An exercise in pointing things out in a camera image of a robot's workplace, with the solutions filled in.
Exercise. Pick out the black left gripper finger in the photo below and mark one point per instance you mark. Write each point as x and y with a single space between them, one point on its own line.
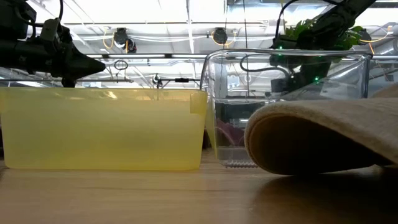
66 46
74 68

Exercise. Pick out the yellow translucent plastic bin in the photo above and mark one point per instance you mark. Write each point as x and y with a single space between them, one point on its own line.
99 130

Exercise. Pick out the beige towel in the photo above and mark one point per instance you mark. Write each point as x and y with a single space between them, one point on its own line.
326 137

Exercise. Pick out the maroon towel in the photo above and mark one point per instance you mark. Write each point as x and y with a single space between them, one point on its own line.
231 133

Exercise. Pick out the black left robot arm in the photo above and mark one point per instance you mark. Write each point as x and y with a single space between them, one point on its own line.
12 15

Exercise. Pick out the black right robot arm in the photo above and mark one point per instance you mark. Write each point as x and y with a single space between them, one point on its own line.
335 18

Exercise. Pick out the clear plastic bin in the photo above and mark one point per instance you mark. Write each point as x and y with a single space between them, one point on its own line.
342 77

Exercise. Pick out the green leafy plant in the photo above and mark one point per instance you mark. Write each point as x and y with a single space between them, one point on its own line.
349 39

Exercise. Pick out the black metal stand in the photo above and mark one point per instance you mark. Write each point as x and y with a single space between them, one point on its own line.
182 80

